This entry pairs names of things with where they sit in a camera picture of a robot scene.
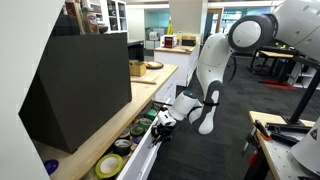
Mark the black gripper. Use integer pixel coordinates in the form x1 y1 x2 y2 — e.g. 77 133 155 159
151 124 174 140

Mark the white top drawer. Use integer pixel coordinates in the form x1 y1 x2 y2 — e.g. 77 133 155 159
80 99 174 180

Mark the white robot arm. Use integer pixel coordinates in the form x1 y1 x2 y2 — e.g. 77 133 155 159
162 0 320 135

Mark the white background counter cabinet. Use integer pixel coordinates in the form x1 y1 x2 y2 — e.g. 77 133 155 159
154 45 200 87

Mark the black tool cabinet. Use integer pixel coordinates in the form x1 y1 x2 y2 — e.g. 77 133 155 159
19 33 132 153

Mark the black tape roll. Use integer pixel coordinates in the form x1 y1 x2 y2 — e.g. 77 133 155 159
113 139 131 156

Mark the green yellow tape roll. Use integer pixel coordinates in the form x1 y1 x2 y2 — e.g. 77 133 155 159
95 154 123 179

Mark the blue round lid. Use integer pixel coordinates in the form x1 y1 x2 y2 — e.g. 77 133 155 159
44 159 59 175

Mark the wooden robot mounting table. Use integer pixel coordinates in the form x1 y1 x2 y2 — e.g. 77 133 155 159
249 111 320 180

